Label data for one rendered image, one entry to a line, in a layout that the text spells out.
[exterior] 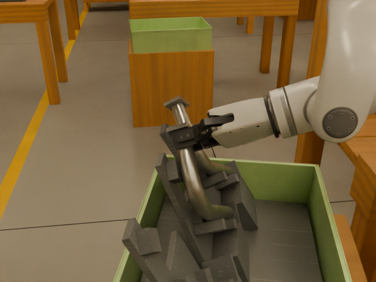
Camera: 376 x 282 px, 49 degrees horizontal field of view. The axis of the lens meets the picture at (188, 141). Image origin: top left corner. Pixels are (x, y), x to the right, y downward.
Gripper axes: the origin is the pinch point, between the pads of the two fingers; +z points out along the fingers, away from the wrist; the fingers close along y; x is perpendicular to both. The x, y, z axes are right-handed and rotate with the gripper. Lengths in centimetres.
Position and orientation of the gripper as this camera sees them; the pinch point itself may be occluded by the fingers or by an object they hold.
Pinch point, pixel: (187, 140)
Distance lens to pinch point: 73.4
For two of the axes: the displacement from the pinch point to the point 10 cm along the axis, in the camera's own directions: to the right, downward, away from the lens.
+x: 1.8, 9.3, -3.3
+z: -9.3, 2.7, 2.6
